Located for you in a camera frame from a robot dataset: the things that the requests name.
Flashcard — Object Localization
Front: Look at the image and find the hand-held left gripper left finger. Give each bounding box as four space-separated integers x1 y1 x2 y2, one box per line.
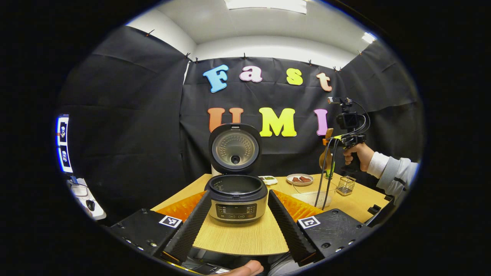
104 190 212 263

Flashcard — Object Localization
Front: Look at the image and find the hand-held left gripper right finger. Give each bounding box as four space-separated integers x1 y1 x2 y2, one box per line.
267 189 374 268

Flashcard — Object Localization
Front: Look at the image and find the wooden spoon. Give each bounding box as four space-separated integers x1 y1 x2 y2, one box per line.
319 128 334 171

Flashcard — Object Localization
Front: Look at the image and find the glass bowl of white rice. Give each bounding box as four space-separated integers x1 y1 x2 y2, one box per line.
291 180 338 209

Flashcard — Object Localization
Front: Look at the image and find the black and silver rice cooker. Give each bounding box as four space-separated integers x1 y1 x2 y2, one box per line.
204 123 269 223

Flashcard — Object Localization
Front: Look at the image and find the metal wire chopstick holder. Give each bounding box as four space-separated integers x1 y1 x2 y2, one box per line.
338 176 356 196

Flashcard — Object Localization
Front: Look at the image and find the white round plate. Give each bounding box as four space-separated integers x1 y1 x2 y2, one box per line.
286 174 314 186

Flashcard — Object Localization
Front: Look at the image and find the white side desk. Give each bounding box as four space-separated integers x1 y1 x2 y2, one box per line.
67 176 107 221

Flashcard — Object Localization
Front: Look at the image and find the large ceiling light panel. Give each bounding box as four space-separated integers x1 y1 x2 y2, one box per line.
224 0 307 15

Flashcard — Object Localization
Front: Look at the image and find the lit computer monitor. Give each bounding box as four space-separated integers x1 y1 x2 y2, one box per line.
56 114 73 174

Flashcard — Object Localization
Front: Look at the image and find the black cable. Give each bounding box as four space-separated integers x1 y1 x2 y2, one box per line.
322 140 340 210
315 139 333 207

